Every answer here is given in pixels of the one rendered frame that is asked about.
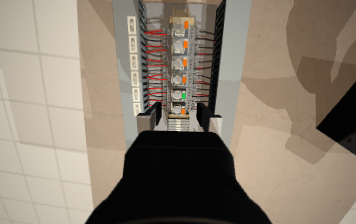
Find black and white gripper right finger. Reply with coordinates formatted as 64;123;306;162
196;103;223;136

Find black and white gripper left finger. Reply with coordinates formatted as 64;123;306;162
137;101;162;135

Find grey relay panel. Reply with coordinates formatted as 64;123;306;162
112;0;252;150

